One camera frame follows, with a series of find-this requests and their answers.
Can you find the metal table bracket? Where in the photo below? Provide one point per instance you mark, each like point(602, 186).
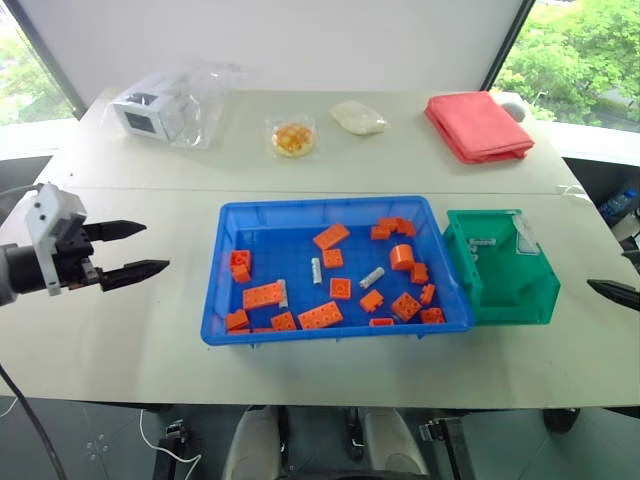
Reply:
point(447, 445)

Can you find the small orange building block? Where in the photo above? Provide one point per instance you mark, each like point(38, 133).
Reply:
point(419, 273)
point(381, 233)
point(382, 322)
point(428, 294)
point(283, 321)
point(371, 301)
point(240, 258)
point(340, 288)
point(433, 316)
point(333, 258)
point(237, 319)
point(241, 274)
point(405, 306)

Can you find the clear container with orange food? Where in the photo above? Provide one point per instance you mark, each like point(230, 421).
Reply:
point(294, 137)

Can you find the green plastic bin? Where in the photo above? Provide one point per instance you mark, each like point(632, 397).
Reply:
point(505, 280)

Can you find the blue plastic tray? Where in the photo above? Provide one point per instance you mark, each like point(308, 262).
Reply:
point(300, 210)

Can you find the white box in plastic bag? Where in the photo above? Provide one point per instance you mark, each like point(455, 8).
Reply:
point(215, 85)

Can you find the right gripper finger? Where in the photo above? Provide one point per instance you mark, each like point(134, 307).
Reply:
point(620, 292)
point(632, 255)

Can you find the plastic water bottle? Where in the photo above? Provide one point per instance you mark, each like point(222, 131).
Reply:
point(620, 201)

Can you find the white rounded robot leg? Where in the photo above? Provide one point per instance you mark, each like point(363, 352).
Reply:
point(392, 445)
point(250, 445)

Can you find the red folded cloth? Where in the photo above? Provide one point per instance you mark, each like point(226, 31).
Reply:
point(475, 125)

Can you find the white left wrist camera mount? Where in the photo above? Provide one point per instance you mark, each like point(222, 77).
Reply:
point(47, 210)

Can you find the orange rounded building block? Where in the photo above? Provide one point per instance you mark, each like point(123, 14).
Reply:
point(401, 257)

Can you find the white filled pouch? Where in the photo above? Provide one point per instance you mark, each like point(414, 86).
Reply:
point(357, 117)

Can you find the orange arch building block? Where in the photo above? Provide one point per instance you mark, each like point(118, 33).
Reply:
point(402, 226)

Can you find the flat orange building block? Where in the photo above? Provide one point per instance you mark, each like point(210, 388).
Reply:
point(331, 236)

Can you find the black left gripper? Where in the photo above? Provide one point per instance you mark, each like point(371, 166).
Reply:
point(72, 255)

